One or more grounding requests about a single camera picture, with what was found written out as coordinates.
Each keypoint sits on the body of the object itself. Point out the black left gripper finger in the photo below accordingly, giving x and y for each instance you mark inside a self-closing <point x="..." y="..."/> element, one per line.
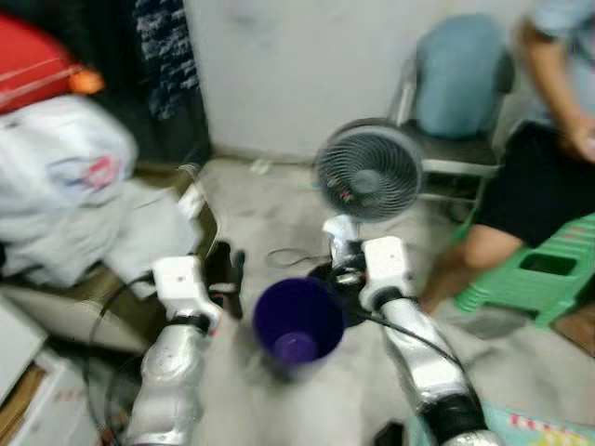
<point x="239" y="271"/>

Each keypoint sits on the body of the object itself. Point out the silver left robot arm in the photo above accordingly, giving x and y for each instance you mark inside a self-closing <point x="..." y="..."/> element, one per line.
<point x="172" y="381"/>

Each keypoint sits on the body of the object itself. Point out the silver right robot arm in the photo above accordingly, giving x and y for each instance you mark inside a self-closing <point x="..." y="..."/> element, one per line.
<point x="418" y="353"/>

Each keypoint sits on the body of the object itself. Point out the person's right forearm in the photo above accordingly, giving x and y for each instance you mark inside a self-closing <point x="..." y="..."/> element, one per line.
<point x="550" y="79"/>

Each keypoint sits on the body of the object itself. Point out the person's right hand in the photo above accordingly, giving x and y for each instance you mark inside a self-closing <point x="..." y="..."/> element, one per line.
<point x="581" y="141"/>

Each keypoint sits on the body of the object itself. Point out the purple plastic bin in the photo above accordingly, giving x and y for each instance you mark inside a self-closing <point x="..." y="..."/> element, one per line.
<point x="297" y="325"/>

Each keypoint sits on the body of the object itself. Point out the grey table fan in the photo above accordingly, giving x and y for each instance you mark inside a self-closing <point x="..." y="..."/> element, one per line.
<point x="367" y="172"/>

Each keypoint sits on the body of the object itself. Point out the pale grey cloth pile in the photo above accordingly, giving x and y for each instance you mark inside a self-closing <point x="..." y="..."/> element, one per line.
<point x="130" y="237"/>

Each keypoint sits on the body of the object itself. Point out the green plastic stool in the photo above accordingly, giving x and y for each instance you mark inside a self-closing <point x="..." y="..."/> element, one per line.
<point x="558" y="293"/>

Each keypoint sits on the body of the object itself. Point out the white printed plastic bag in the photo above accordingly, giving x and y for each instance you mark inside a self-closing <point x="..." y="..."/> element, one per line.
<point x="65" y="153"/>

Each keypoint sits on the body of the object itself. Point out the dark patterned hanging cloth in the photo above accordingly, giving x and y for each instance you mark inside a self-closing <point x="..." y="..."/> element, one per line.
<point x="167" y="56"/>

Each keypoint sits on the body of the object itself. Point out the chair with blue backrest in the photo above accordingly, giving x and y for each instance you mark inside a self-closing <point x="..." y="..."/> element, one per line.
<point x="460" y="74"/>

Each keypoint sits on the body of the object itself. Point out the orange tag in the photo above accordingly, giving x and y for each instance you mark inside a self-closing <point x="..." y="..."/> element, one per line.
<point x="86" y="82"/>

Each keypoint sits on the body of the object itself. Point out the red suitcase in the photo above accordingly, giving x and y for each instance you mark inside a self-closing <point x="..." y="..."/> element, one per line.
<point x="33" y="60"/>

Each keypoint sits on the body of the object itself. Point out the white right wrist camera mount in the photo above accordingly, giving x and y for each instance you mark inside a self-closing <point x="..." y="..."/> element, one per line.
<point x="386" y="265"/>

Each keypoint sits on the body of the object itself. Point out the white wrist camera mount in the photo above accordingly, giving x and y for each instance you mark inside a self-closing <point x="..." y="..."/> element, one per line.
<point x="386" y="265"/>
<point x="178" y="279"/>

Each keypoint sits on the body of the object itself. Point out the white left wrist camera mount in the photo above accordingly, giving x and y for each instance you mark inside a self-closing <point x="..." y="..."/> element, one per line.
<point x="178" y="279"/>

